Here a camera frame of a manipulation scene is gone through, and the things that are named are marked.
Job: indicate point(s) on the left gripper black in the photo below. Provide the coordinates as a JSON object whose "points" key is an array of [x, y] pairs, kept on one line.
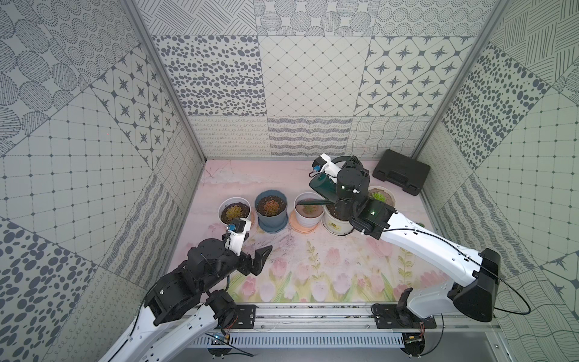
{"points": [[246, 263]]}

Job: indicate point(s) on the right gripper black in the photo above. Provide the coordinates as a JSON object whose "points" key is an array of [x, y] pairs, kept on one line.
{"points": [[354, 162]]}

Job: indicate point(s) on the white pot bright green succulent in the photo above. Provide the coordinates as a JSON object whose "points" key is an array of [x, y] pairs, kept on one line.
{"points": [[383, 195]]}

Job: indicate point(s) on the dark green watering can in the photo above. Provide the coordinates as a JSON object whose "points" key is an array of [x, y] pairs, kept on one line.
{"points": [[333, 192]]}

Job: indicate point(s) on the blue-grey pot red succulent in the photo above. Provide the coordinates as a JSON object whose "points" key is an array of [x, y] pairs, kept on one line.
{"points": [[271, 207]]}

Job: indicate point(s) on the white pot yellow-brown succulent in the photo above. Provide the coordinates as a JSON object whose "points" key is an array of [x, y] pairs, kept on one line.
{"points": [[235, 207]]}

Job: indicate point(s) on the white pot pink succulent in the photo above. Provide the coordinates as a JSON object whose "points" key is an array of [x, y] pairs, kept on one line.
{"points": [[305, 218]]}

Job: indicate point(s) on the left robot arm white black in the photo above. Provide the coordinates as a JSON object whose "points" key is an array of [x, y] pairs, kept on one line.
{"points": [[182, 305]]}

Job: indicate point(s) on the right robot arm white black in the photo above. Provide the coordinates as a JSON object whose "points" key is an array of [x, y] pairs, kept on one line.
{"points": [[473, 276]]}

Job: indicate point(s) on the large white pot green succulent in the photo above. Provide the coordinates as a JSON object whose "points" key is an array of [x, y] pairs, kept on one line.
{"points": [[335, 225]]}

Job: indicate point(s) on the black plastic tool case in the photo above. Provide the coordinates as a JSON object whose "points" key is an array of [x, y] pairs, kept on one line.
{"points": [[407, 173]]}

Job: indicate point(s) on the left small circuit board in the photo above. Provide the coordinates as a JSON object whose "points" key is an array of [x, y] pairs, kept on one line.
{"points": [[218, 346]]}

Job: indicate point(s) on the small circuit board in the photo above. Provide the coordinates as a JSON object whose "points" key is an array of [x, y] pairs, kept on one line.
{"points": [[218, 346], [413, 344]]}

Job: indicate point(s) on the right small circuit board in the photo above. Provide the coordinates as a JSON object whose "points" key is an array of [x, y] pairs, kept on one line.
{"points": [[413, 344]]}

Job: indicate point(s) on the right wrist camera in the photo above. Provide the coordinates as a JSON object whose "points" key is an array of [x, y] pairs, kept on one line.
{"points": [[324, 165]]}

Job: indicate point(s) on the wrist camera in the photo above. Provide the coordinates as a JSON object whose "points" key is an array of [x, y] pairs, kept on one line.
{"points": [[237, 233], [324, 165]]}

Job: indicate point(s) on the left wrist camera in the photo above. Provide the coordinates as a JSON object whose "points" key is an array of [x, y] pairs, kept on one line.
{"points": [[237, 233]]}

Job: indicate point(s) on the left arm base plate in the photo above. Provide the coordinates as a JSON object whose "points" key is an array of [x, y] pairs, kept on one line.
{"points": [[239, 317]]}

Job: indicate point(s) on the aluminium mounting rail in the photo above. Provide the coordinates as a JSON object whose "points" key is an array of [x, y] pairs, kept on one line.
{"points": [[344, 317]]}

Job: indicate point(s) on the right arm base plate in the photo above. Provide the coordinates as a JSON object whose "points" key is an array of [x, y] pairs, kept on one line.
{"points": [[387, 316]]}

